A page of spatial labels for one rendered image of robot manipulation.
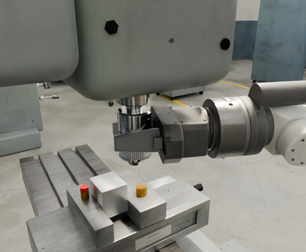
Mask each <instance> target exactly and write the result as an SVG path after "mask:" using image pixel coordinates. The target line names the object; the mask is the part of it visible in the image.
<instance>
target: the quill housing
mask: <svg viewBox="0 0 306 252"><path fill-rule="evenodd" d="M237 3H238V0H74V7H75V18H76V29H77V40H78V52H79V58H78V65H77V67H76V70H75V71H74V72H73V74H72V75H70V76H69V77H67V78H66V79H63V80H62V81H63V82H64V83H66V84H67V85H69V86H70V87H71V88H73V89H74V90H76V91H77V92H78V93H80V94H81V95H83V96H84V97H85V98H88V99H91V100H94V101H110V100H116V99H123V98H130V97H136V96H143V95H149V94H156V93H163V92H169V91H176V90H183V89H189V88H196V87H202V86H209V85H213V84H215V83H218V82H220V81H221V80H222V79H224V78H225V77H226V76H227V74H228V73H229V71H230V68H231V64H232V55H233V45H234V34H235V24H236V14H237Z"/></svg>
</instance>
